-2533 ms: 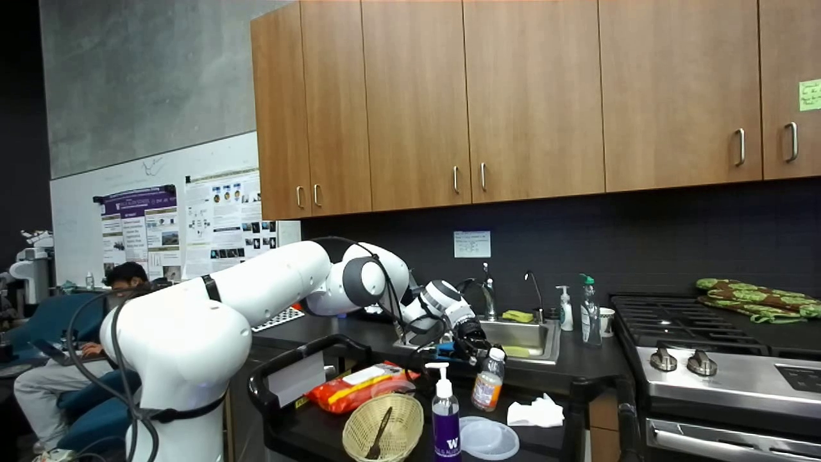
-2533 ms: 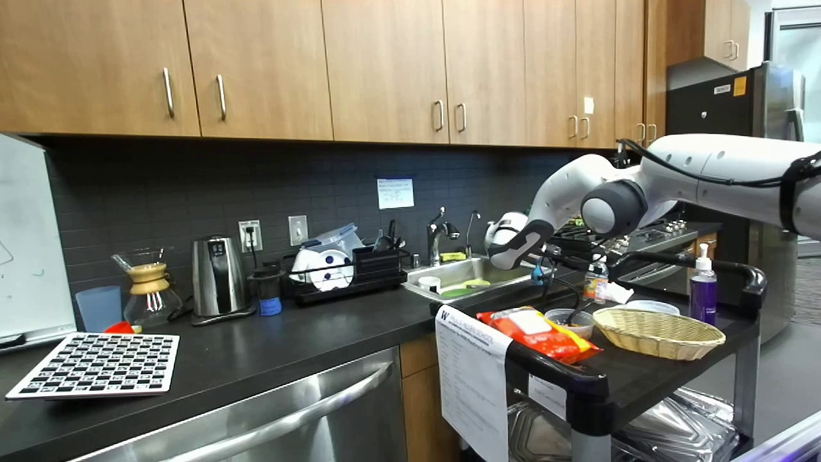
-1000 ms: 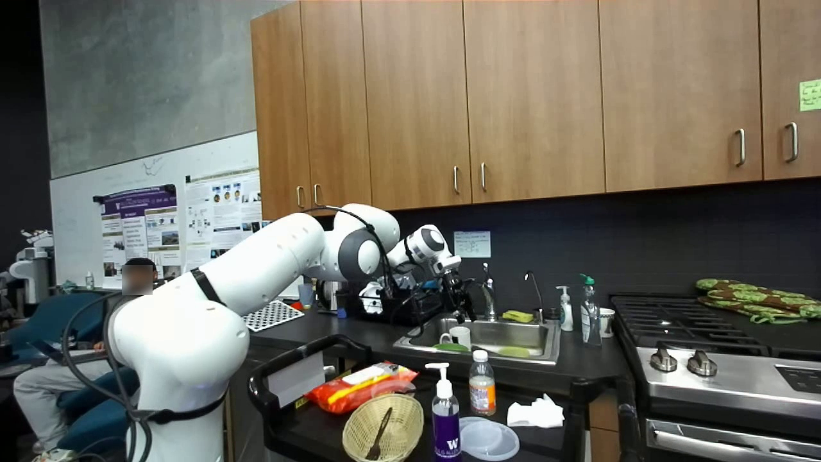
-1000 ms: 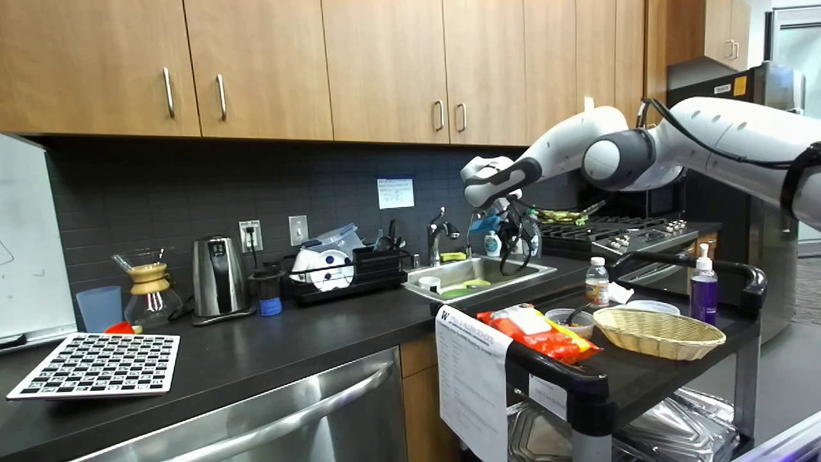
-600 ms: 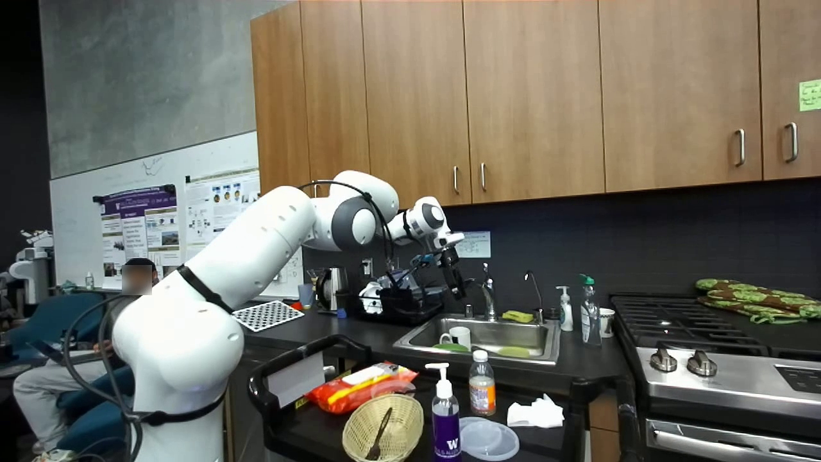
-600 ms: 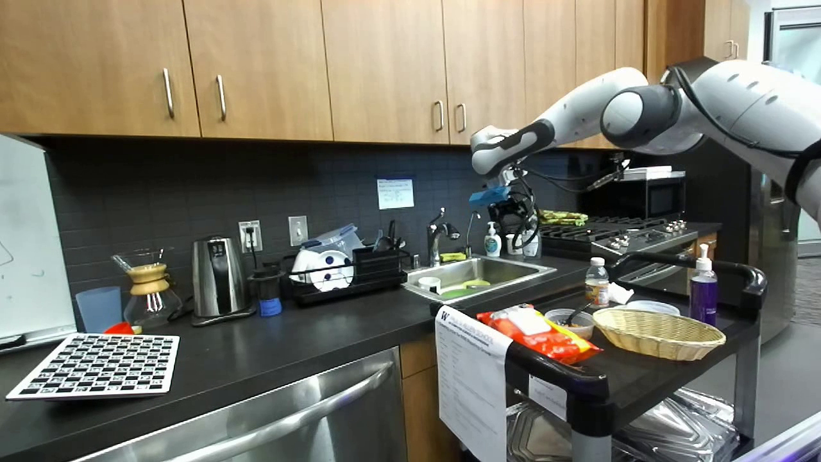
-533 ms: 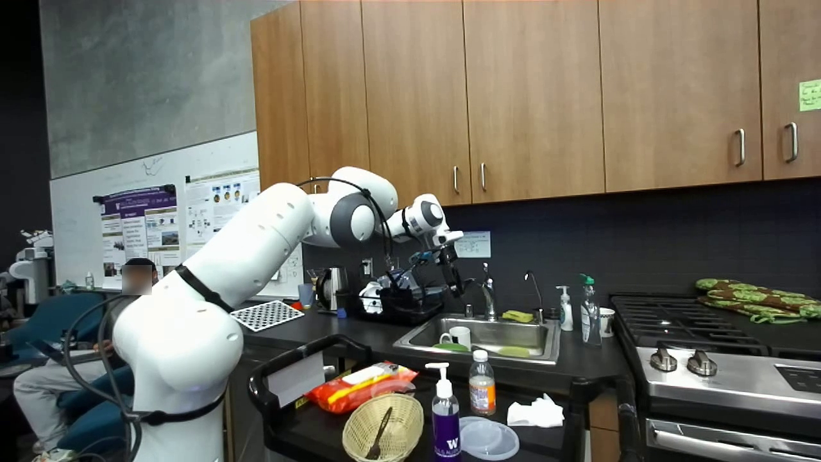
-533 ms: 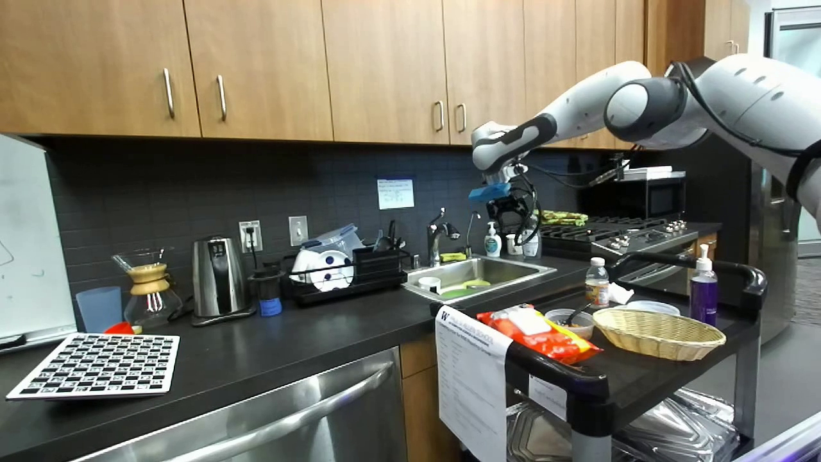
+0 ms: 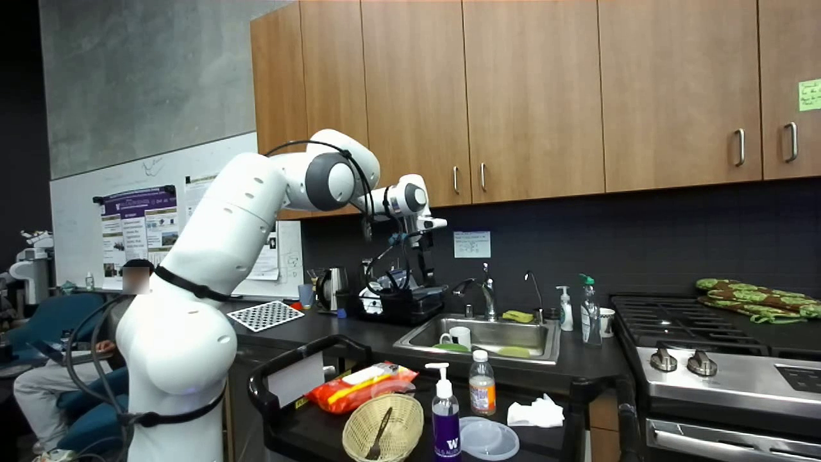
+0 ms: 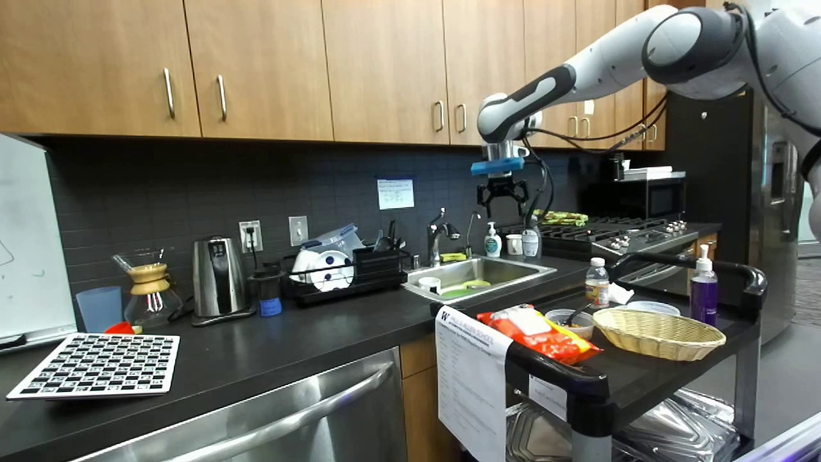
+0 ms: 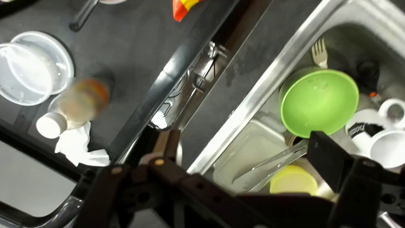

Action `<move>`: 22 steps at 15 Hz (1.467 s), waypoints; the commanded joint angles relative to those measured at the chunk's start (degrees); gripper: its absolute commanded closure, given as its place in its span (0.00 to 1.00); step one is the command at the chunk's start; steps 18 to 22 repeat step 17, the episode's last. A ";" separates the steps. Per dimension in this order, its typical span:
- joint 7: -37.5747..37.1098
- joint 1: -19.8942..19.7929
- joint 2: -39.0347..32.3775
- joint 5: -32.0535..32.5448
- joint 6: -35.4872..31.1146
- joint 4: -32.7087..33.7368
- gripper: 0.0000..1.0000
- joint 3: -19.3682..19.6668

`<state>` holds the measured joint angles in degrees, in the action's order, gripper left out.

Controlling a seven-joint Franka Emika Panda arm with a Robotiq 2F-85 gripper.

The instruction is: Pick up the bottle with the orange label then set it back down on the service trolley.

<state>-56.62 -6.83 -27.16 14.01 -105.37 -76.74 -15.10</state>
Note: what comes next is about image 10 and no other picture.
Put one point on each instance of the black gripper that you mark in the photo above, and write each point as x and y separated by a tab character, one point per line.
505	187

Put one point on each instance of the juice bottle with orange label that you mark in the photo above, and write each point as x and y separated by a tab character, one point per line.
597	284

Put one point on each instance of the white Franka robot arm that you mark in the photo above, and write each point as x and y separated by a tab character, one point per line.
684	51

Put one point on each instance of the clear bottle with green cap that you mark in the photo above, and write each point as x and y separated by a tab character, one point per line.
533	239

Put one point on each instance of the purple soap pump bottle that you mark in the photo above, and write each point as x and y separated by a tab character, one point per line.
705	291

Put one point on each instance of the clear hand soap dispenser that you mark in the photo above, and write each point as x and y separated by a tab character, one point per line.
494	241

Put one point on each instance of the white mug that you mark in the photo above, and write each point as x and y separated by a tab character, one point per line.
514	244

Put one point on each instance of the thin chrome tap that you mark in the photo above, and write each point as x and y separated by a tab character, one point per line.
473	231

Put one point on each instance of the green oven mitts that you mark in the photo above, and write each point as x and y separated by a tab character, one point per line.
561	217

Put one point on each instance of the stainless steel sink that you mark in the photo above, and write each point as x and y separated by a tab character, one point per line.
505	272

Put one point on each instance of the chrome kitchen faucet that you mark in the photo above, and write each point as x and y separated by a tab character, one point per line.
437	234

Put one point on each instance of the green sponge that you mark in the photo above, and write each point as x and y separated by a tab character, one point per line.
465	289

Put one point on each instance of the paper note on backsplash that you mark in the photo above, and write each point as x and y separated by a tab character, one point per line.
396	193

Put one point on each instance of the gas stove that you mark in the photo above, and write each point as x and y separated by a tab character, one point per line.
633	239

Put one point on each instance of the orange snack bag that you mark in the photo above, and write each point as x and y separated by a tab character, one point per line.
543	335

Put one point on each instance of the black dish rack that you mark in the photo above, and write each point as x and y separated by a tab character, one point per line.
376	271

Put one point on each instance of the black microwave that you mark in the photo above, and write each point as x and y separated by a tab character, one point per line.
650	195

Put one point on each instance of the crumpled white napkin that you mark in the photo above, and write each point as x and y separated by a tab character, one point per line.
621	293

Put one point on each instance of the clear plastic round container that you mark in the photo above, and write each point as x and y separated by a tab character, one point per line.
638	305

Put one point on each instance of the clear plastic lid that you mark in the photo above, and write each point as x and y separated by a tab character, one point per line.
668	305

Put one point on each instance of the woven wicker basket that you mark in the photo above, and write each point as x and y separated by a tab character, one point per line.
657	332

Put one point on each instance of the small blue cup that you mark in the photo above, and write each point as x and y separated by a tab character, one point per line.
270	305

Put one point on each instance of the stainless steel refrigerator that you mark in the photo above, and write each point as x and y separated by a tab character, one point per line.
761	239

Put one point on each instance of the silver foil bags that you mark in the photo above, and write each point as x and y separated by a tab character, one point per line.
677	431

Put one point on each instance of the steel electric kettle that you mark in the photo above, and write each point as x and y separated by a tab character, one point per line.
220	277

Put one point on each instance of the stainless steel dishwasher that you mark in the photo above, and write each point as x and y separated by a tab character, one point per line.
274	420

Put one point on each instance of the glass coffee carafe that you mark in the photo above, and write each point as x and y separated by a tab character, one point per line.
153	291

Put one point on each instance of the small red object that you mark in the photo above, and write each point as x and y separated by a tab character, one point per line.
122	327

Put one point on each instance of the blue plastic container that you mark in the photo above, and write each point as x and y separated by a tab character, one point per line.
98	305

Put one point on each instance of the checkerboard calibration board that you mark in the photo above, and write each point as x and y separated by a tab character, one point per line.
98	363

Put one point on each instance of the whiteboard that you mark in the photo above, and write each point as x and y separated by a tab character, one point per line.
29	239

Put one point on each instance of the blue camera bracket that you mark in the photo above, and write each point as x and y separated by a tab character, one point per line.
498	168

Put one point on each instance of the wall power outlet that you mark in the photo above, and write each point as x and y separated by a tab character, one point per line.
251	234
299	228

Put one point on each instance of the wooden wall cabinets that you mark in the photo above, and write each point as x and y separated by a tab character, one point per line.
258	67

